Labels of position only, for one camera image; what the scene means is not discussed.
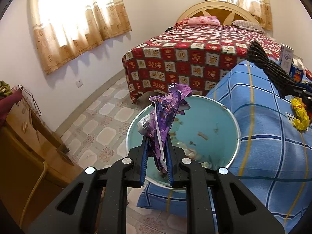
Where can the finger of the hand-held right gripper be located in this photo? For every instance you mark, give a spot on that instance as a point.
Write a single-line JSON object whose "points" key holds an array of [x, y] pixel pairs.
{"points": [[304, 84], [306, 95]]}

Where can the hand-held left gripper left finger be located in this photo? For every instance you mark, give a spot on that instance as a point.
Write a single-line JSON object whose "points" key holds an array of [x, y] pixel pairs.
{"points": [[145, 163]]}

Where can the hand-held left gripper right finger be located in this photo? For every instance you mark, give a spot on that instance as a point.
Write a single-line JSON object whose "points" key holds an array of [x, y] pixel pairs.
{"points": [[170, 170]]}

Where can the black foam net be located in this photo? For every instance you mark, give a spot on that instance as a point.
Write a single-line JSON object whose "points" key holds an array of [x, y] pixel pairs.
{"points": [[268, 65]]}

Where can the purple foil wrapper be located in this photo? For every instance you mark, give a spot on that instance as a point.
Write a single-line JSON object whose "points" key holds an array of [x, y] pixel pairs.
{"points": [[168, 107]]}

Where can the teal round trash bin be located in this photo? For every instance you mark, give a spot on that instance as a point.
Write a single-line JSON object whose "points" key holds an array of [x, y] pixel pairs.
{"points": [[207, 119]]}

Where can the blue carton with white cap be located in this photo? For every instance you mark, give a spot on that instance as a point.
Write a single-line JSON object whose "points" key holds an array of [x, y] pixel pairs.
{"points": [[296, 74]]}

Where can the yellow plastic bag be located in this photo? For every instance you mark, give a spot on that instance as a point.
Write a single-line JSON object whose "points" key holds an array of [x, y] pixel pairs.
{"points": [[301, 117]]}

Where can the white and blue carton box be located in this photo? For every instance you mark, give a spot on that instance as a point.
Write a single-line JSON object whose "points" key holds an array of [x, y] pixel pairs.
{"points": [[286, 56]]}

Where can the blue checked tablecloth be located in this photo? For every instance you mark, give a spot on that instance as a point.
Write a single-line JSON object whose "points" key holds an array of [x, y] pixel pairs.
{"points": [[256, 151]]}

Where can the striped pillow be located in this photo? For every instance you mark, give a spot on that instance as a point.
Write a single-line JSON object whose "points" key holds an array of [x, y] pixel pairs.
{"points": [[248, 25]]}

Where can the beige floral curtain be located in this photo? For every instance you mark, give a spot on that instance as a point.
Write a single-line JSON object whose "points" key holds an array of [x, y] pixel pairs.
{"points": [[114, 17], [265, 9]]}

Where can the red checked bedspread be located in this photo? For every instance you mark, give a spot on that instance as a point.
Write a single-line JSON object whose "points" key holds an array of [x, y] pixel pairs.
{"points": [[195, 53]]}

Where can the cream wooden headboard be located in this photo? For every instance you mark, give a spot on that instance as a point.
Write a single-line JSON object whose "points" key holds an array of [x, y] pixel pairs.
{"points": [[219, 4]]}

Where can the pink pillow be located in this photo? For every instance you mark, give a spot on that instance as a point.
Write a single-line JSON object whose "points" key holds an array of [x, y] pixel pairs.
{"points": [[202, 20]]}

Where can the wooden cabinet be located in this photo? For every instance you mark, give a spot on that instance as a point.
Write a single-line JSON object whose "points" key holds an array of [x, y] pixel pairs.
{"points": [[19, 163]]}

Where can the maroon cloth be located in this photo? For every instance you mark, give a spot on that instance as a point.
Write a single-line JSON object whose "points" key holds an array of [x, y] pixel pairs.
{"points": [[9, 104]]}

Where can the green patterned item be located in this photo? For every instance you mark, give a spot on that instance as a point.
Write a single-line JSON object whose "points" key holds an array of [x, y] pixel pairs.
{"points": [[4, 87]]}

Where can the white wall outlet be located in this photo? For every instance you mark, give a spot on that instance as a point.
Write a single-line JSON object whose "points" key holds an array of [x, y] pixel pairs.
{"points": [[79, 83]]}

